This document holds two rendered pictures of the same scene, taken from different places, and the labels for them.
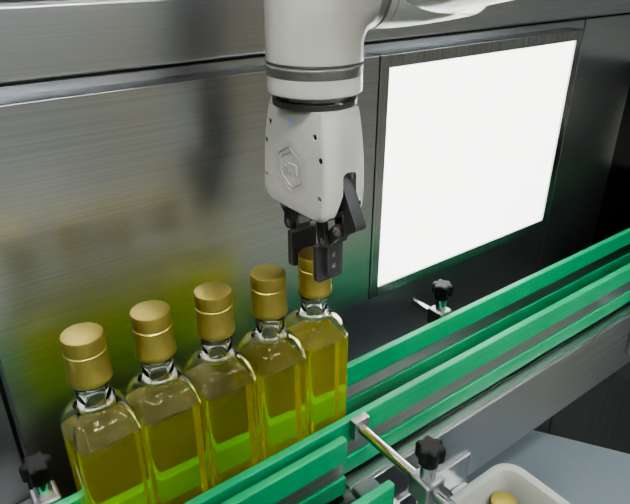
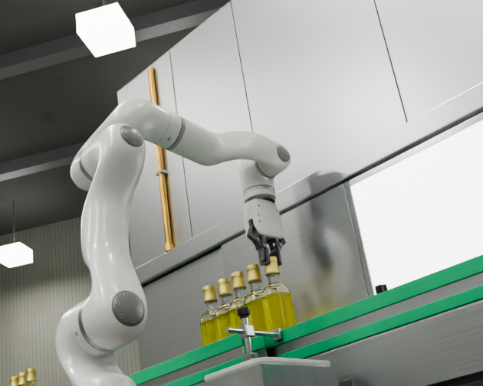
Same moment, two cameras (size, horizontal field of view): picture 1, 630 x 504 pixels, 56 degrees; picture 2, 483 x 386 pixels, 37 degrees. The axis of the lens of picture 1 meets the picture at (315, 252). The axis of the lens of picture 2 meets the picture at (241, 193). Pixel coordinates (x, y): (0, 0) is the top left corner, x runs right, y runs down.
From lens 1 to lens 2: 1.93 m
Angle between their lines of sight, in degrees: 92
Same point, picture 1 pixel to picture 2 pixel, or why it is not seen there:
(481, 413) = (352, 347)
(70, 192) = (246, 262)
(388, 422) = (299, 341)
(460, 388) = (345, 332)
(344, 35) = (245, 180)
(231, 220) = (293, 267)
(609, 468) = not seen: outside the picture
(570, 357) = (438, 319)
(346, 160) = (248, 215)
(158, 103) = not seen: hidden behind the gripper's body
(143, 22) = not seen: hidden behind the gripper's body
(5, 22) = (236, 218)
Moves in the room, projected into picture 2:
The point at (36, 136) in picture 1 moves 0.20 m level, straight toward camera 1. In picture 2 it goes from (239, 246) to (178, 240)
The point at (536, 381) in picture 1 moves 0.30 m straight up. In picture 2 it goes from (402, 334) to (369, 198)
